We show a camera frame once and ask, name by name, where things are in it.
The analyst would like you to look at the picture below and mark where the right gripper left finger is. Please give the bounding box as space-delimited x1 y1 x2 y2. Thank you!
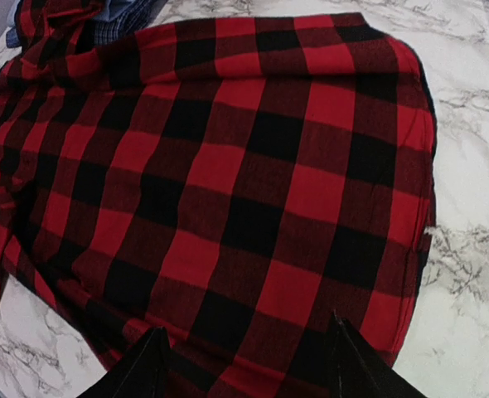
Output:
80 328 170 398

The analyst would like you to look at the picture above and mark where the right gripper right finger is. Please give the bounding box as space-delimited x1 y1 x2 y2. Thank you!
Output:
327 314 424 398

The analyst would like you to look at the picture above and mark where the red black plaid shirt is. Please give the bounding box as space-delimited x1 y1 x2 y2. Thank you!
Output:
0 13 436 397

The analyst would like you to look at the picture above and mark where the blue checked folded shirt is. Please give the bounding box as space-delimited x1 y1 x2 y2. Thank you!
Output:
6 0 167 49

